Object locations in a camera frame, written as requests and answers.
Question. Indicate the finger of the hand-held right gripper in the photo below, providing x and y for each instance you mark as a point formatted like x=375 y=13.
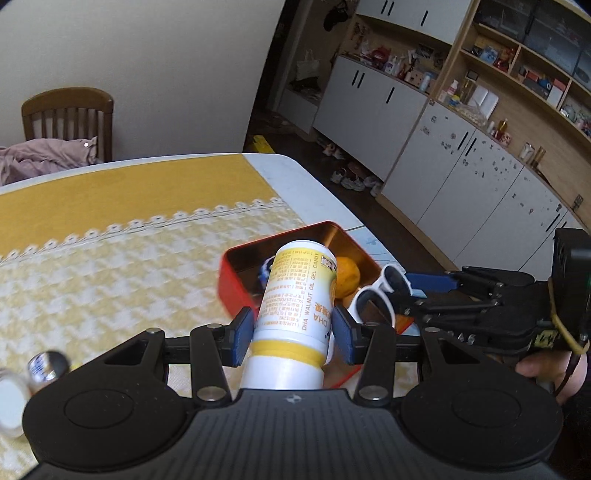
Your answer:
x=443 y=314
x=429 y=282

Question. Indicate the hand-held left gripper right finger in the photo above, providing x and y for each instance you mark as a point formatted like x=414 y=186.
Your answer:
x=344 y=339

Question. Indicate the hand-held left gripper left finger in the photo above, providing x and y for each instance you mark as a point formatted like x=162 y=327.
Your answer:
x=243 y=337

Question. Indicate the white sunglasses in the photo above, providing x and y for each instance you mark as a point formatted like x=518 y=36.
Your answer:
x=369 y=302

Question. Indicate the red metal tin box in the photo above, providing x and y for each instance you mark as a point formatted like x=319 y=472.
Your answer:
x=235 y=286

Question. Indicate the white yellow supplement bottle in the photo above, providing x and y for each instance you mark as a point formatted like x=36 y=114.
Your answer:
x=291 y=295

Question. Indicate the glass jar with white lid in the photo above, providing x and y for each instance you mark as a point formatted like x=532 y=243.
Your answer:
x=11 y=397

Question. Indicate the person's right hand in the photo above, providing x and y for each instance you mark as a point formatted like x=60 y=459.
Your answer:
x=540 y=369

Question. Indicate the orange fruit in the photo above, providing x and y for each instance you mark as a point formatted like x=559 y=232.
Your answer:
x=347 y=277

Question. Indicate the purple blue small toy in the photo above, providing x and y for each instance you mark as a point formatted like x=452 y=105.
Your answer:
x=265 y=273

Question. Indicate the pale pink shoe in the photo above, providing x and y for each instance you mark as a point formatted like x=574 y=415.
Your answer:
x=375 y=187

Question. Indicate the white sneaker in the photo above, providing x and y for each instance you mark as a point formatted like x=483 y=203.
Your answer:
x=339 y=177
x=354 y=183

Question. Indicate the yellow patterned tablecloth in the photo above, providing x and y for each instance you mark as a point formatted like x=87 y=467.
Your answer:
x=138 y=258

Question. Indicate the dark red shoe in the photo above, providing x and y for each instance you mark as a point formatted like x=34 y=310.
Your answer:
x=358 y=169

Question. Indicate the amber glass bottle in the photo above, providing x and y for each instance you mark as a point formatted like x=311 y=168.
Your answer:
x=539 y=158

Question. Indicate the clear glass jar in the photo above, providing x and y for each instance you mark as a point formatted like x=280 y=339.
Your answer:
x=528 y=153

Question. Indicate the yellow liquid bottle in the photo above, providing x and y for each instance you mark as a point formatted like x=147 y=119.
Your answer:
x=503 y=129

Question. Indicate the white box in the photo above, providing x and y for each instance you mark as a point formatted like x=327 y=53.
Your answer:
x=485 y=101

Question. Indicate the yellow cardboard box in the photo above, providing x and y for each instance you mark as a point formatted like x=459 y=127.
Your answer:
x=259 y=144

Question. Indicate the white blue bottle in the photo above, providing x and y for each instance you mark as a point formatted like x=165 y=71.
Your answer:
x=426 y=82

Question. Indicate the white pump bottle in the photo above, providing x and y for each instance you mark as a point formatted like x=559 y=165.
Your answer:
x=393 y=65

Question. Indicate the red toy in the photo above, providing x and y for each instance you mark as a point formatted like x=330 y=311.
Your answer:
x=378 y=57

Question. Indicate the white tote bag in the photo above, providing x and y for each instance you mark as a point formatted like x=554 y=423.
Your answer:
x=307 y=67

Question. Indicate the pink cloth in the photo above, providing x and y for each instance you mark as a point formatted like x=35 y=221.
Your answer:
x=41 y=159

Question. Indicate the black hanging bag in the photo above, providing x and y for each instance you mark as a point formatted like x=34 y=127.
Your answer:
x=339 y=14

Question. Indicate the wooden chair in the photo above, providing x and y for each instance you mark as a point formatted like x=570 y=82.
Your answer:
x=69 y=99

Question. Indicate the white wood wall cabinet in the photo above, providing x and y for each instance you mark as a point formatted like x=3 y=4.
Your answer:
x=438 y=152

